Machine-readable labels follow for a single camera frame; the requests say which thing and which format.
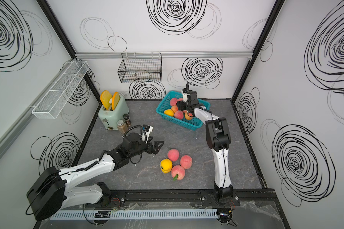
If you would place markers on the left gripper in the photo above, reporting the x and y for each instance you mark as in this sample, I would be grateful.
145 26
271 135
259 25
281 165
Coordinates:
155 149

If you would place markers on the white wire wall shelf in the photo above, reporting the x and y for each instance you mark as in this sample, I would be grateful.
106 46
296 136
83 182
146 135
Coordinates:
69 88

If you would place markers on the yellow pepper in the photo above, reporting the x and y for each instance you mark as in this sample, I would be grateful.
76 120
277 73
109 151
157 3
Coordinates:
169 112
166 166

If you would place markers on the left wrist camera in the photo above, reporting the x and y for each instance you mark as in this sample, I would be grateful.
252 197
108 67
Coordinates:
146 131

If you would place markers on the left yellow toast slice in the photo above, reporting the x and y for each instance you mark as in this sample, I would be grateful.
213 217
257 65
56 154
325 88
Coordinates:
106 98

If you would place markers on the right yellow toast slice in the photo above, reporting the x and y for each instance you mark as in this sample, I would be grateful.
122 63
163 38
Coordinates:
115 100

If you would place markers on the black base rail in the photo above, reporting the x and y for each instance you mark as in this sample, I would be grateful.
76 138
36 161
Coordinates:
203 197

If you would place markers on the yellow toast slice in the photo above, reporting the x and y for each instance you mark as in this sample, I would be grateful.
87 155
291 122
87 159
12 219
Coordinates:
106 98
115 100

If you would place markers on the black cap spice bottle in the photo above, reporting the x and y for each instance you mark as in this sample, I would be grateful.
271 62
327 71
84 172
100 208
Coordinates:
127 120

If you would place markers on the white slotted cable duct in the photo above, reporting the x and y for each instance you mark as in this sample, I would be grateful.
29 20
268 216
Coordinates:
135 214

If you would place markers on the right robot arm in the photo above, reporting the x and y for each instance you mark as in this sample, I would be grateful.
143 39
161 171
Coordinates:
217 137

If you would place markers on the black wire wall basket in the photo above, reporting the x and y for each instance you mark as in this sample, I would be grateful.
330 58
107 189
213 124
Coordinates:
140 65

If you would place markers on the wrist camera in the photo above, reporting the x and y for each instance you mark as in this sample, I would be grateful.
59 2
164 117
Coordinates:
185 94
146 131

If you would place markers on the teal plastic basket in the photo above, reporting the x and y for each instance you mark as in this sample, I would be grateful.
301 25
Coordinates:
201 116

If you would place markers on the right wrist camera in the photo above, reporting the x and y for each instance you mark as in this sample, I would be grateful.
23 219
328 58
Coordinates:
185 94

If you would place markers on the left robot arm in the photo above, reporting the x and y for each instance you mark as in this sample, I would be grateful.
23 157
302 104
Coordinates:
56 189

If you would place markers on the silver cap spice jar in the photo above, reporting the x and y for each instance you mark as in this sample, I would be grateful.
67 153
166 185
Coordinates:
122 126

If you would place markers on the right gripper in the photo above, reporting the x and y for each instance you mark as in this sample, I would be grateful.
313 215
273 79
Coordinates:
180 105

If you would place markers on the mint green toaster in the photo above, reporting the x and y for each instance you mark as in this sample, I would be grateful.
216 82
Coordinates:
110 118

